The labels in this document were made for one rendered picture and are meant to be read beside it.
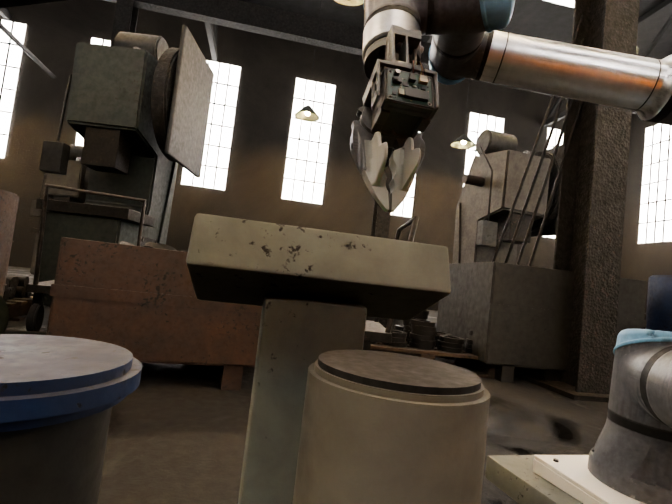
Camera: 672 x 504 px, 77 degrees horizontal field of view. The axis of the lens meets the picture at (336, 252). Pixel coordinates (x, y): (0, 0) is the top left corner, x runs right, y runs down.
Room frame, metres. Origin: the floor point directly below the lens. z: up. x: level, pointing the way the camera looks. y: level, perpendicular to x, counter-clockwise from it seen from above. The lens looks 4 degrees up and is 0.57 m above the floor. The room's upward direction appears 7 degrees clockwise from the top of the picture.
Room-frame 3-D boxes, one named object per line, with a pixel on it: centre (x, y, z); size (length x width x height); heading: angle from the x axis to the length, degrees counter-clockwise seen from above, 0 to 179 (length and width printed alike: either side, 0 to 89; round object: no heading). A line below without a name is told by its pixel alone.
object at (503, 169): (5.52, -2.18, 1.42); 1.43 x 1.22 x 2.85; 15
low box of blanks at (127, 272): (2.28, 0.83, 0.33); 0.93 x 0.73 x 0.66; 107
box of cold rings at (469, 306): (3.49, -1.64, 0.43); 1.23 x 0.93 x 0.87; 98
